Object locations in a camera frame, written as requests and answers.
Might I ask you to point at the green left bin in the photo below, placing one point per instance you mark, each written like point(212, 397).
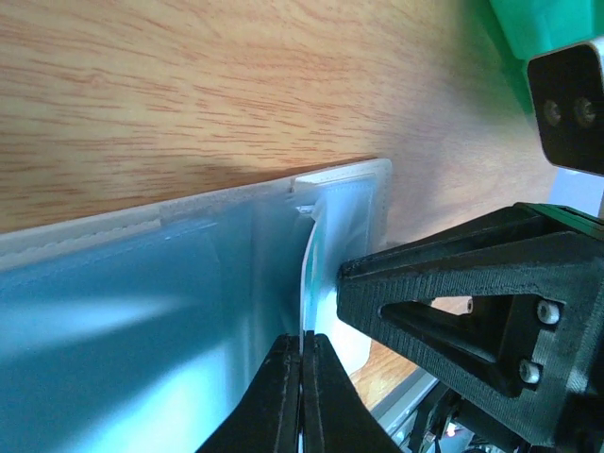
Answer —
point(524, 30)

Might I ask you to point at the aluminium front rail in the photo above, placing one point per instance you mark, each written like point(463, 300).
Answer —
point(396, 412)

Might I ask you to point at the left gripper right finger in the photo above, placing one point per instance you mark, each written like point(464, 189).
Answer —
point(334, 417)

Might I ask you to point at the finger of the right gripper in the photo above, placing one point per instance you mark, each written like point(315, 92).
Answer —
point(519, 222)

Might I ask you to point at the teal card dark stripe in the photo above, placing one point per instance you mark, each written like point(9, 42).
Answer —
point(311, 277)

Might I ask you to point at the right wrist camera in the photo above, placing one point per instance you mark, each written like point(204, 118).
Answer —
point(566, 88)

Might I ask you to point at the translucent grey card holder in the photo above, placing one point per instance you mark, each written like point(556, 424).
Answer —
point(140, 330)

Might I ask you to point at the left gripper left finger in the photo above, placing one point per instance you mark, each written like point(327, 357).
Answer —
point(267, 417)

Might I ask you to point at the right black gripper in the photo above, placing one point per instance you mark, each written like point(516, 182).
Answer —
point(514, 329)

